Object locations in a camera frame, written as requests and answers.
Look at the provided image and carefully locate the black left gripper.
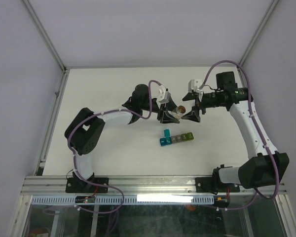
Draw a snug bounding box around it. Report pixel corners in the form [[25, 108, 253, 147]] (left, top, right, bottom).
[[141, 98, 182, 123]]

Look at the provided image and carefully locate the clear bottle lid gold inside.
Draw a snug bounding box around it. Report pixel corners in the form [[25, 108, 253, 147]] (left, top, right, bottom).
[[177, 105, 186, 115]]

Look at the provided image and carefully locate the clear pill bottle with capsules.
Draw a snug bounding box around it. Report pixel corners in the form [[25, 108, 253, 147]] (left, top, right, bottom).
[[170, 108, 184, 120]]

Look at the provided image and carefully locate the multicolour weekly pill organizer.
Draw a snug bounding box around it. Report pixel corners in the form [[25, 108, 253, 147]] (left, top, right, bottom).
[[159, 129, 194, 147]]

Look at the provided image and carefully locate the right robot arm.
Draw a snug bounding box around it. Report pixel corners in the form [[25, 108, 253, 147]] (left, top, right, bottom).
[[182, 72, 290, 192]]

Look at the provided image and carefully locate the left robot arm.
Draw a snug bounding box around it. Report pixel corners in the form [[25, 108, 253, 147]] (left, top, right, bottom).
[[65, 81, 185, 192]]

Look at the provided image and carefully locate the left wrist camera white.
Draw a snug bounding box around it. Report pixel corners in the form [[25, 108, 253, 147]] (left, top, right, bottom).
[[156, 85, 170, 106]]

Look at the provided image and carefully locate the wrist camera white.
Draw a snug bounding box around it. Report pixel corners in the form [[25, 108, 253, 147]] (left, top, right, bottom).
[[156, 85, 170, 106], [188, 79, 205, 95]]

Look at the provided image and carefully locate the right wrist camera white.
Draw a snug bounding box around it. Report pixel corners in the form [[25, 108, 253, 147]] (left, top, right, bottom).
[[188, 79, 205, 95]]

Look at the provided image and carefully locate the right aluminium frame post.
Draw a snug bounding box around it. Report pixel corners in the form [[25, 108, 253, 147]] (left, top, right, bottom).
[[238, 0, 281, 66]]

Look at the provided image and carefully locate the aluminium frame post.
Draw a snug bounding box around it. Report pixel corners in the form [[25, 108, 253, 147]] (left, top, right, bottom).
[[20, 0, 67, 73], [238, 0, 281, 66]]

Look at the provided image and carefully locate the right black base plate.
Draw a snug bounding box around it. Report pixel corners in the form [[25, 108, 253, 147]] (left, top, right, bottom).
[[195, 177, 240, 195]]

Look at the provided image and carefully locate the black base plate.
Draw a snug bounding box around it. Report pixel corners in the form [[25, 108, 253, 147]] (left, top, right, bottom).
[[65, 172, 109, 194], [195, 177, 240, 195]]

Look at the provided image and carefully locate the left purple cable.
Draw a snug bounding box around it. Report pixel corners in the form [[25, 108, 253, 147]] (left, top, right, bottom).
[[67, 79, 168, 213]]

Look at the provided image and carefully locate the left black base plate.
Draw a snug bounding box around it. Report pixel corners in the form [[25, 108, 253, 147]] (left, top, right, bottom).
[[65, 172, 109, 194]]

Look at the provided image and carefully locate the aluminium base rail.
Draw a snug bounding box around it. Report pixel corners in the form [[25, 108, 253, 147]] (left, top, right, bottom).
[[21, 174, 287, 196]]

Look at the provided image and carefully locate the grey slotted cable duct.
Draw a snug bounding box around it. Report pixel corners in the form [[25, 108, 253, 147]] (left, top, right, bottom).
[[31, 194, 215, 206]]

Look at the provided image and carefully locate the left aluminium frame post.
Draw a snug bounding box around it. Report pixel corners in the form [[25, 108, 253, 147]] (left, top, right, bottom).
[[20, 0, 67, 73]]

